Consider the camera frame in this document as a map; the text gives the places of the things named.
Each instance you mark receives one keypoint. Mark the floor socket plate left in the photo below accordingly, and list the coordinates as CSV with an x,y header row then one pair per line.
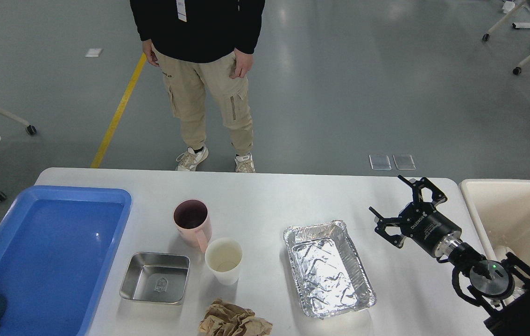
x,y
380,162

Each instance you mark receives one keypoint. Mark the floor socket plate right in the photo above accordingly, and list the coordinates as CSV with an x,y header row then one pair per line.
x,y
404,162

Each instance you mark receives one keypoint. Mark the crumpled brown paper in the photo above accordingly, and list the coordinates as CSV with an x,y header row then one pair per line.
x,y
223,318

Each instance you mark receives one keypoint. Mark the floor socket plate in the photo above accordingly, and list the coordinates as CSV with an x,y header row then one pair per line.
x,y
380,162
404,162

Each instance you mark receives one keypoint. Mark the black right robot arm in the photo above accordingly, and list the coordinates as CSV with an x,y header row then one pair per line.
x,y
501,288

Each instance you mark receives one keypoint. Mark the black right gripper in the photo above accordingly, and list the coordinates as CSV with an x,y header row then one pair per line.
x,y
428,228

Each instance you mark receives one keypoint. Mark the beige plastic bin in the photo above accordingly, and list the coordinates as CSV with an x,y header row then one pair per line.
x,y
500,211

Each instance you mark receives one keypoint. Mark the aluminium foil tray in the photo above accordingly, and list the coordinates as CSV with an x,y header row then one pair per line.
x,y
327,271

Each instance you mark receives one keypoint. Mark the white floor label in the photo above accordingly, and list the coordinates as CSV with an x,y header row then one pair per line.
x,y
93,52

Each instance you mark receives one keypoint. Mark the pink ribbed mug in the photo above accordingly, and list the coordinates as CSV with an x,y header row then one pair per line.
x,y
193,223

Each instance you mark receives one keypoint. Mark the person in black sweater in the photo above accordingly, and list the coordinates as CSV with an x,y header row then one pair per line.
x,y
204,46

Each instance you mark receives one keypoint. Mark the white paper cup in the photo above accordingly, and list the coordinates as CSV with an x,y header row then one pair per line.
x,y
223,257

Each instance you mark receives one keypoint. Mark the square stainless steel tray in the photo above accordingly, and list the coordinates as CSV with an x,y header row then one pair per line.
x,y
156,278

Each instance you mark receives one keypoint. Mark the blue plastic tray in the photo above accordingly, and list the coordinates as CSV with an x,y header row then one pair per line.
x,y
57,245

